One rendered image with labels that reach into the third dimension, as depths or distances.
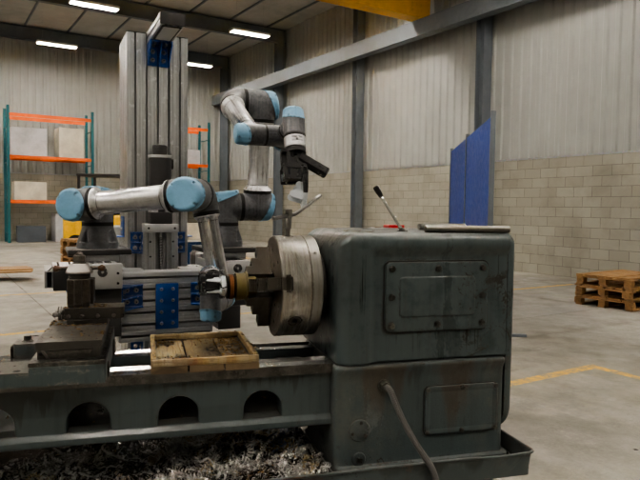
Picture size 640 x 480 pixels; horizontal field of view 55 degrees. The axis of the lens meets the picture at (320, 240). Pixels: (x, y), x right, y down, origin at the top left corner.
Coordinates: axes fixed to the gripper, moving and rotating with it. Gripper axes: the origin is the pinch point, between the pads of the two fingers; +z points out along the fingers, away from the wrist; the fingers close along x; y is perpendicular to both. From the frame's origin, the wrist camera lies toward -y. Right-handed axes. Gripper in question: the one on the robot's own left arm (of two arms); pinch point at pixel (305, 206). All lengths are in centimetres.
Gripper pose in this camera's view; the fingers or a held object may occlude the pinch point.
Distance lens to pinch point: 205.9
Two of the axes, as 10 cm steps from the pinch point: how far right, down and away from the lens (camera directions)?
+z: 0.7, 9.6, -2.7
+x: 2.5, -2.8, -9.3
